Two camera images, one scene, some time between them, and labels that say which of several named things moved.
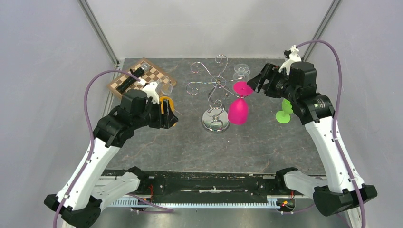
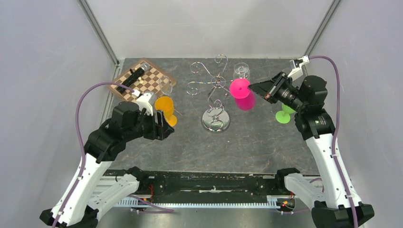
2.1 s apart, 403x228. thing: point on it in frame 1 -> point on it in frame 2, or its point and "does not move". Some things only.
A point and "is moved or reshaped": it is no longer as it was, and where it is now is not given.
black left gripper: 165,120 -> 158,131
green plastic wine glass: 283,116 does not move
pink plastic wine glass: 238,112 is moved or reshaped
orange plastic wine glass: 171,104 does not move
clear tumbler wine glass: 242,71 does not move
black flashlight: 136,73 does not move
